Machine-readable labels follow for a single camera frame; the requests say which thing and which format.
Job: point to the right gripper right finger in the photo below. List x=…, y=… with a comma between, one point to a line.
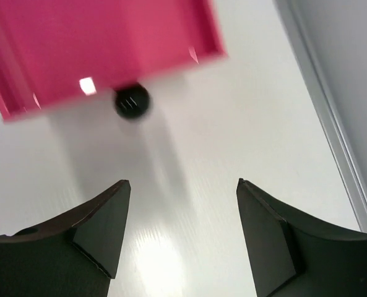
x=292, y=253

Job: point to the aluminium frame rail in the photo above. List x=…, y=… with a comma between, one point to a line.
x=323, y=102

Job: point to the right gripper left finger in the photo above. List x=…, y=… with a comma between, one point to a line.
x=73, y=254

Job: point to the pink drawer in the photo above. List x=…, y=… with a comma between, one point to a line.
x=52, y=52

